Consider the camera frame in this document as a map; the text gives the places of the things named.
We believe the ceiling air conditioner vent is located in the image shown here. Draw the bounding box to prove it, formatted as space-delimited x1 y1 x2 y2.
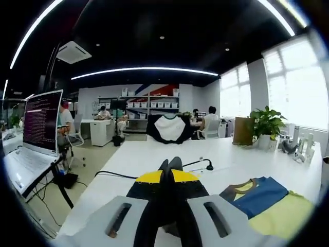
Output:
56 41 93 64

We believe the black floor box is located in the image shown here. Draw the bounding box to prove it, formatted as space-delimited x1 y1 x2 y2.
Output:
58 172 79 190

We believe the grey laptop stand table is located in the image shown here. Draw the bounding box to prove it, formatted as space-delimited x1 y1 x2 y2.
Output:
50 154 75 209

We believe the white laptop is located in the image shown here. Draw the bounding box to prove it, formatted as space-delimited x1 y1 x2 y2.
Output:
4 89 64 198

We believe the black monitor on stand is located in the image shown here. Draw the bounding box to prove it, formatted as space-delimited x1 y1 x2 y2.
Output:
110 99 127 147

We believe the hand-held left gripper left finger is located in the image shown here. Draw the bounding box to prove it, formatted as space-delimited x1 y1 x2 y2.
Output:
55 169 168 247

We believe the yellow blue grey garment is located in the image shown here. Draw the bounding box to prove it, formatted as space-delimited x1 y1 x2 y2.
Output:
156 156 316 240

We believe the white office chair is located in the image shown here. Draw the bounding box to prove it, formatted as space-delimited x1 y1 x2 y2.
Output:
67 114 86 165

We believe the long ceiling light strip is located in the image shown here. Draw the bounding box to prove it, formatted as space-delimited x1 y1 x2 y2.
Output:
10 0 64 69
71 67 219 79
258 0 296 36

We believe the black and white shirt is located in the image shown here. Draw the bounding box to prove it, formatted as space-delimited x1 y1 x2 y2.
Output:
146 114 192 145

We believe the potted green plant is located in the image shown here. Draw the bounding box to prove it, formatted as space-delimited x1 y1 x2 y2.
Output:
249 105 287 151

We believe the shelf with white storage bins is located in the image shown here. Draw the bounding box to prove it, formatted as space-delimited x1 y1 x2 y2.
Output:
97 87 180 133

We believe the white cabinet desk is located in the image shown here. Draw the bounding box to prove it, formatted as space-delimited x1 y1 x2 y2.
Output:
81 118 115 147

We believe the grey headset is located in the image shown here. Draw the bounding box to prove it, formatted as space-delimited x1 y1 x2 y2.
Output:
281 140 299 155

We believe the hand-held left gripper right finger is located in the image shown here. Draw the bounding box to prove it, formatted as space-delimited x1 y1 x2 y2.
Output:
169 169 283 247

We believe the brown cardboard box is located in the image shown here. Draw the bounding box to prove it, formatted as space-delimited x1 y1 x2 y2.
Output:
233 116 255 146

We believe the black cable with plug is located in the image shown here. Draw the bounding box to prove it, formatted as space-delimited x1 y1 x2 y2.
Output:
94 158 214 180

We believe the cluster of bottles and jars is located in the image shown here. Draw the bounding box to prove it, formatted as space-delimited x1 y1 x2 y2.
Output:
279 122 317 162

